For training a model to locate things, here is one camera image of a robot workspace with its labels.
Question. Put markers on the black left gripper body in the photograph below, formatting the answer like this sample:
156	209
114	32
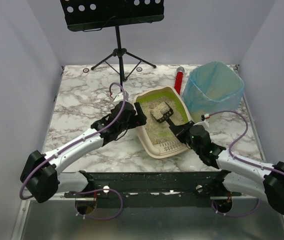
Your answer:
137	116

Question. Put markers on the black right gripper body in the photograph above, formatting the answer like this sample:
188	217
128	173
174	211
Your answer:
179	129

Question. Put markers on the beige green litter box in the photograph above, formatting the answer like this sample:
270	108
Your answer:
157	139

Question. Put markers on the black litter scoop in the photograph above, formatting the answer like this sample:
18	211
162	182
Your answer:
163	113

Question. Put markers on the bin with blue bag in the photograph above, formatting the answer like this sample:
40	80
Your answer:
211	88

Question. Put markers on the red microphone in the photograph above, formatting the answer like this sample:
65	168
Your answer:
179	79

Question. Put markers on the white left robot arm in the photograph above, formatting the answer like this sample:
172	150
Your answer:
40	175

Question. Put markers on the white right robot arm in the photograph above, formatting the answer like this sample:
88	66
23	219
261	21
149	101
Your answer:
257	179

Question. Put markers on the right table grommet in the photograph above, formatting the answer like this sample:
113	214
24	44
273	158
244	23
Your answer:
139	69

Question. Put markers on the table grommet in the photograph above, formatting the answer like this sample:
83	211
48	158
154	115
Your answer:
86	69
139	69

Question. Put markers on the left table grommet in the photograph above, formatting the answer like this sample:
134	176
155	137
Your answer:
86	69

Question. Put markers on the black music stand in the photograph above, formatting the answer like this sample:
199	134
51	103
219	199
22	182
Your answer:
96	15

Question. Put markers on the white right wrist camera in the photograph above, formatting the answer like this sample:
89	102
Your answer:
205	120

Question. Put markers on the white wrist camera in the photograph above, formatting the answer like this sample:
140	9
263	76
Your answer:
119	97
205	120

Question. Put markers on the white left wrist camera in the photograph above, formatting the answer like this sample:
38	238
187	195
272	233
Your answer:
119	97

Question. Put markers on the black mounting base rail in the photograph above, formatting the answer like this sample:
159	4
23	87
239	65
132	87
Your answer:
159	189

